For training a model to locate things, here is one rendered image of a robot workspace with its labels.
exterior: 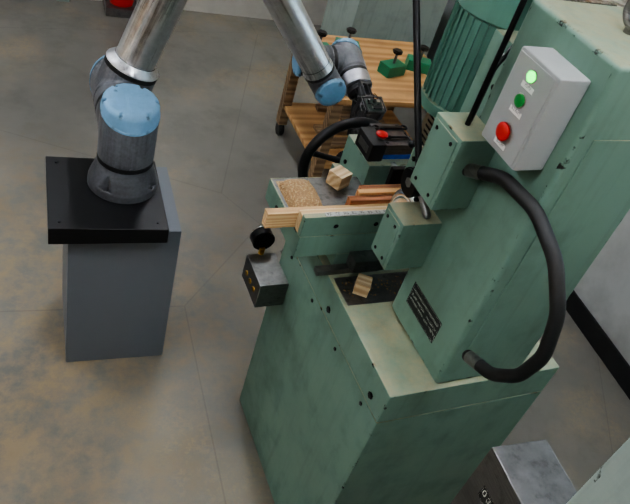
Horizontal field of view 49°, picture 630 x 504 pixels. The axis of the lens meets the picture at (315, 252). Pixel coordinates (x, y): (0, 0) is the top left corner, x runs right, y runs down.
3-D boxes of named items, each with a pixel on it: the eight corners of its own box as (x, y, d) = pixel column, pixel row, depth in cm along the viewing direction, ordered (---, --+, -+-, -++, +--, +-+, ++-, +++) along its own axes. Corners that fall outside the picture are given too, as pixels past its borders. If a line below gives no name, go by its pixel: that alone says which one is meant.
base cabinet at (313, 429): (359, 378, 243) (430, 225, 197) (435, 534, 205) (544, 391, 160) (237, 397, 224) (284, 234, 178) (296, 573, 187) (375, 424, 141)
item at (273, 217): (510, 209, 178) (516, 197, 175) (514, 214, 177) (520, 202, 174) (261, 222, 150) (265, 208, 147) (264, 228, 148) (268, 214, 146)
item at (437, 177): (444, 178, 133) (474, 111, 123) (467, 208, 127) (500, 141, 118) (406, 179, 130) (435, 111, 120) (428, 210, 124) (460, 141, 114)
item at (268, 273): (268, 272, 192) (274, 251, 187) (282, 304, 184) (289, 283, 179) (239, 274, 188) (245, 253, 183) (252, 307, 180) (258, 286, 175)
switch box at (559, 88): (509, 134, 116) (553, 46, 105) (542, 171, 109) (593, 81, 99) (479, 134, 113) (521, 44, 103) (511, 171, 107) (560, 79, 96)
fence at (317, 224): (514, 219, 175) (524, 203, 171) (518, 224, 174) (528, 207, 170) (297, 233, 150) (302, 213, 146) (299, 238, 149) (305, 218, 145)
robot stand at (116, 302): (65, 362, 218) (68, 232, 183) (62, 293, 238) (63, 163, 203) (162, 355, 229) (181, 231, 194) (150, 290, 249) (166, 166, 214)
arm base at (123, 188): (94, 206, 185) (97, 176, 178) (81, 162, 196) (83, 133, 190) (164, 202, 194) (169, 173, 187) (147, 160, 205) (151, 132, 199)
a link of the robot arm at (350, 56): (323, 56, 216) (352, 56, 219) (333, 88, 211) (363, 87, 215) (332, 34, 208) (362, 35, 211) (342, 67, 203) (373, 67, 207)
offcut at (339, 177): (337, 191, 165) (342, 178, 163) (325, 182, 167) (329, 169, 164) (348, 185, 168) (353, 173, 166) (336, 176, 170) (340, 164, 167)
